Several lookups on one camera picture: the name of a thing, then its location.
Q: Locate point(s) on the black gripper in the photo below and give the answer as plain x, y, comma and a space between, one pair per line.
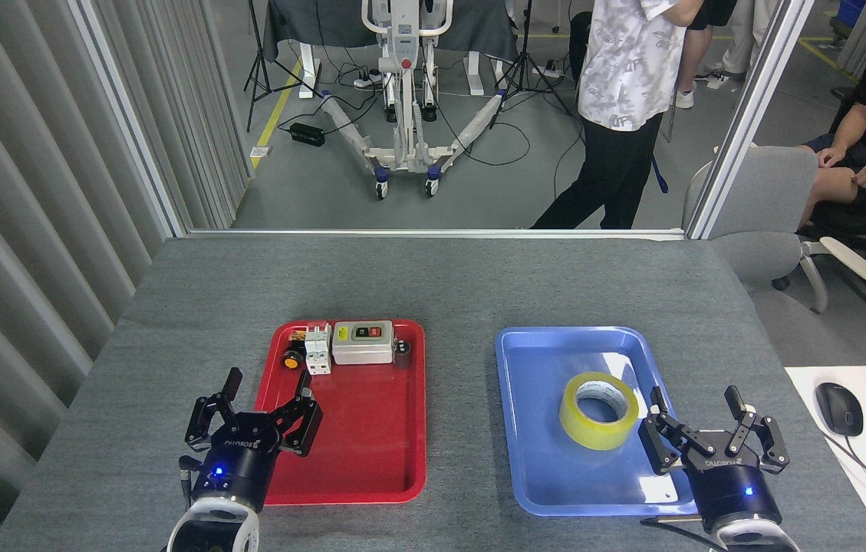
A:
241, 464
732, 491

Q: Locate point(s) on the yellow tape roll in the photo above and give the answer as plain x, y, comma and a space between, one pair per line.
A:
578, 429

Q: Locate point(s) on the black orange push button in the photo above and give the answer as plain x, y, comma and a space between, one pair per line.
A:
292, 360

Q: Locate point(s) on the white circuit breaker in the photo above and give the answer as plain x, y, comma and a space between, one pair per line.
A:
317, 356

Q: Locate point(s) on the small yellow brown component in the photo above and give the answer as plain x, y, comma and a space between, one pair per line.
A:
297, 336

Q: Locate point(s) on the red plastic tray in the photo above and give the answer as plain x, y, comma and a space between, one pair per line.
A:
363, 445

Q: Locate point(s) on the black computer mouse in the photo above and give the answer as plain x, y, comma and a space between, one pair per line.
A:
839, 410

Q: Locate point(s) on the dark cylindrical knob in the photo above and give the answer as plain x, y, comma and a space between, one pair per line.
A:
402, 356

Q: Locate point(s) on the blue plastic tray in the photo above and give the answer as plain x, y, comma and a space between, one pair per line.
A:
540, 460

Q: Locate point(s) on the grey office chair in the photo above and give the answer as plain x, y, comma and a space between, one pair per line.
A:
770, 192

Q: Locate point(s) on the black office chair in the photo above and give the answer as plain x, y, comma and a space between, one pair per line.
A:
862, 222

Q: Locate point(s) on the small white floor box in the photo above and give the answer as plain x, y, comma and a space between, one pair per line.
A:
261, 152

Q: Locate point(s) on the black power adapter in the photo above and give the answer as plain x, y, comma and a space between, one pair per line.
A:
307, 135

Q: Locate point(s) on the white power strip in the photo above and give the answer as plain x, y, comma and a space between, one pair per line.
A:
553, 72
368, 80

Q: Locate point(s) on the black tripod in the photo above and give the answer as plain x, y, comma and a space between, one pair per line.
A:
255, 34
528, 31

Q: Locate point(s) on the table with dark cloth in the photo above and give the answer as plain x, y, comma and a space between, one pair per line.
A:
302, 23

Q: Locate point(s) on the white wheeled stand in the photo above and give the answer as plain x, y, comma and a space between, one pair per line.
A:
404, 46

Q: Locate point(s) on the blue bin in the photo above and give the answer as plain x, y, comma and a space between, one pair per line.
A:
853, 9

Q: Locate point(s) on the grey two-button switch box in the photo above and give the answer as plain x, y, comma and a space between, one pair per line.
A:
360, 351

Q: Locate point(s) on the silver frame rail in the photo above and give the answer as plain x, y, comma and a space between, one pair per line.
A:
432, 232

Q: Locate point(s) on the silver frame post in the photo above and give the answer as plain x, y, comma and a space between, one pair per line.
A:
128, 115
749, 115

